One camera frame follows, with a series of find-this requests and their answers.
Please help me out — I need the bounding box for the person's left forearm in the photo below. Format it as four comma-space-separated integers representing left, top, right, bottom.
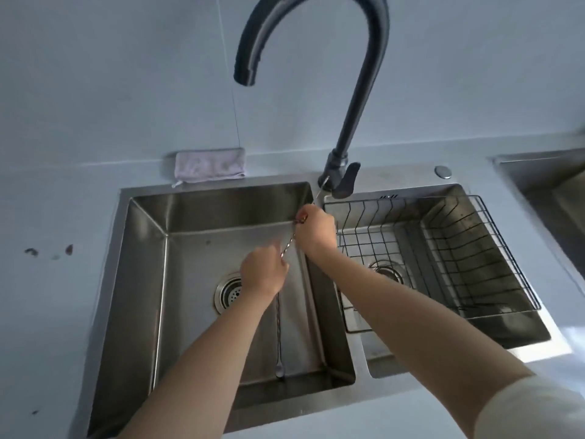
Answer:
116, 288, 276, 439

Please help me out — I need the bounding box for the person's left hand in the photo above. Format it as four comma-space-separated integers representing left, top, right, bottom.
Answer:
239, 242, 290, 298

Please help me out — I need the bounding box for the twisted metal bar spoon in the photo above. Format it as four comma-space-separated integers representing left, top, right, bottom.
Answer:
279, 176, 330, 261

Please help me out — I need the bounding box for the pink dish cloth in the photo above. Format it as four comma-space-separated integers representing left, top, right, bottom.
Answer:
172, 148, 248, 188

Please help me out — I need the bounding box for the long metal spoon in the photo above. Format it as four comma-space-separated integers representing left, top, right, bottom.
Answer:
274, 293, 285, 379

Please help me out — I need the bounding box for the large round drain strainer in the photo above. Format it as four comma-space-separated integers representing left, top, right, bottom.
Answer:
213, 272, 246, 316

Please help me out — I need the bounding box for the white sleeve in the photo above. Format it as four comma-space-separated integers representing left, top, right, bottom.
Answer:
474, 375, 585, 439

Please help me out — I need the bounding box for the person's right hand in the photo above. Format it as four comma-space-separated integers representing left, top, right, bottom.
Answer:
295, 205, 339, 261

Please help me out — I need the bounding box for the black wire dish rack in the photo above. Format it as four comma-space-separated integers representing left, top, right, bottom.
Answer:
322, 195, 543, 334

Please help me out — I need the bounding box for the stainless steel single sink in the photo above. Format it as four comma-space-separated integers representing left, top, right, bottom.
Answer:
492, 148, 585, 280

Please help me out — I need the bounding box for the person's right forearm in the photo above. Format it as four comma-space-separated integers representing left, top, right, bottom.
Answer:
305, 246, 536, 432

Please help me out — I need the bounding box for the stainless steel double sink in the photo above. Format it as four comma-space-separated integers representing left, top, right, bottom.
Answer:
86, 174, 573, 439

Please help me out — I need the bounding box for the dark grey gooseneck faucet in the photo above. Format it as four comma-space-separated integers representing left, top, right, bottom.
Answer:
233, 0, 390, 200

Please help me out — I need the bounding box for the small round drain strainer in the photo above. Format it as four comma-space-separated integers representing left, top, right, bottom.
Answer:
368, 262, 406, 286

